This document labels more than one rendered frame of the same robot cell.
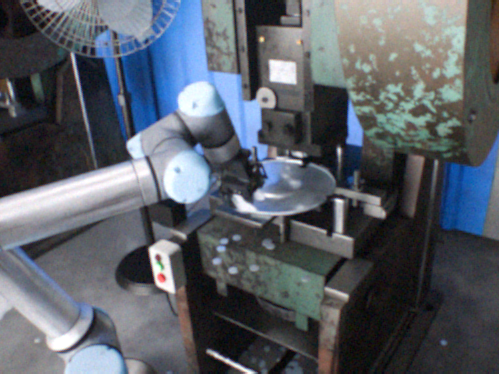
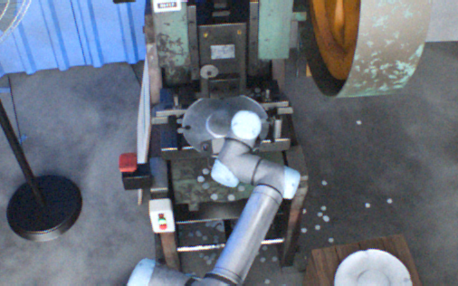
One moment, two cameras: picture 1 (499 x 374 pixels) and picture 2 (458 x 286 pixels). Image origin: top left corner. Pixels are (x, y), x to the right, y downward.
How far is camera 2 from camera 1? 1.12 m
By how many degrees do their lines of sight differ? 40
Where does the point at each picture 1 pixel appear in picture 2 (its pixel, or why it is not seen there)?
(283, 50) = (224, 38)
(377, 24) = (373, 71)
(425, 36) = (395, 72)
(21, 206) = (244, 257)
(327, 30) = (272, 29)
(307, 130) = (243, 82)
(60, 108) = not seen: outside the picture
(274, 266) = not seen: hidden behind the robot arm
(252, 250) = not seen: hidden behind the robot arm
